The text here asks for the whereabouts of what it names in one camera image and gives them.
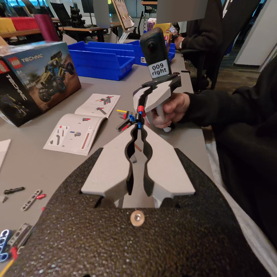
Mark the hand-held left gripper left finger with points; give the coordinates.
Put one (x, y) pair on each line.
(108, 168)

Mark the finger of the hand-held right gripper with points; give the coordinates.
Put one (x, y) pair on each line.
(136, 99)
(159, 97)

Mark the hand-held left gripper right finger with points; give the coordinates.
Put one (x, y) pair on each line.
(168, 171)

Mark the small red blue lego assembly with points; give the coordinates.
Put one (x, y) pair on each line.
(140, 108)

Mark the black angled lego beam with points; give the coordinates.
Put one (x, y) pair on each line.
(122, 124)

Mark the person's right forearm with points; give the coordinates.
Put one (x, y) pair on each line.
(216, 108)

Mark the yellow lego axle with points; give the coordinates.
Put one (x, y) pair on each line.
(121, 111)

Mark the long red lego pin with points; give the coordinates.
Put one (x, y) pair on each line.
(127, 127)

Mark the brown lego axle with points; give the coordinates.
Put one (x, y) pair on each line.
(138, 147)

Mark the short red lego pin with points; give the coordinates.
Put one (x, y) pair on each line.
(41, 196)

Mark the short grey lego beam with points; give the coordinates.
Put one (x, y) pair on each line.
(32, 198)

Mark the lego set cardboard box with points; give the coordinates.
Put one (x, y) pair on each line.
(43, 71)

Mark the black lego connector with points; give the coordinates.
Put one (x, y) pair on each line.
(13, 190)

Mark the pile of small lego pieces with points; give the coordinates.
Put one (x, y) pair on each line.
(20, 233)

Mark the person's right hand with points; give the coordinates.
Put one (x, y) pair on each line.
(177, 106)

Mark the blue plastic bin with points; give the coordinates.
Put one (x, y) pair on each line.
(97, 67)
(135, 54)

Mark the purple cardboard box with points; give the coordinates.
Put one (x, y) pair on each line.
(151, 25)

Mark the wooden board on stand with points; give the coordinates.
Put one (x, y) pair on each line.
(123, 15)

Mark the open instruction booklet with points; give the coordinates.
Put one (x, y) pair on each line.
(71, 129)

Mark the wooden office desk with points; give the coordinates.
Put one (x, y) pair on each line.
(86, 28)

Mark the person's black upper body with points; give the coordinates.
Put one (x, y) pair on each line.
(248, 162)

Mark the maroon cylindrical object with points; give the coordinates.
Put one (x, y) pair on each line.
(46, 28)

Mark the red and yellow cloth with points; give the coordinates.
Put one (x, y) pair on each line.
(21, 23)

